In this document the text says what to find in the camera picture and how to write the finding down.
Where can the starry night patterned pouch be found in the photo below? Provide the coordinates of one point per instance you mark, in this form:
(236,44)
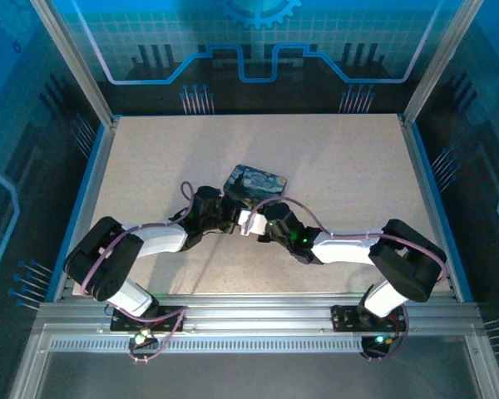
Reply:
(255,183)

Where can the aluminium table edge front rail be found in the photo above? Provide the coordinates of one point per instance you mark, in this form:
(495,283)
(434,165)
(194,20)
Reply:
(258,307)

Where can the aluminium table edge side rail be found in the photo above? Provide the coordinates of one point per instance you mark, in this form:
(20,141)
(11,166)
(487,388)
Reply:
(436,208)
(85,208)

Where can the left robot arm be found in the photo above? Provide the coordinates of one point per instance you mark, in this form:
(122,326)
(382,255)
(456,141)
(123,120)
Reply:
(158,241)

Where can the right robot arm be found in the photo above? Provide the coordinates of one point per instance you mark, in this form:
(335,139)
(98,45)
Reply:
(345,249)

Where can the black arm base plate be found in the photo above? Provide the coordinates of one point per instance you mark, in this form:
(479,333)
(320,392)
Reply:
(345,318)
(170,320)

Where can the aluminium frame corner post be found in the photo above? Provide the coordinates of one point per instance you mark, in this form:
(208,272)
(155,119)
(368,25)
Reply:
(72,62)
(441,62)

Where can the base wiring bundle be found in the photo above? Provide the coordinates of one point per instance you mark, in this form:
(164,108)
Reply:
(166,336)
(393,345)

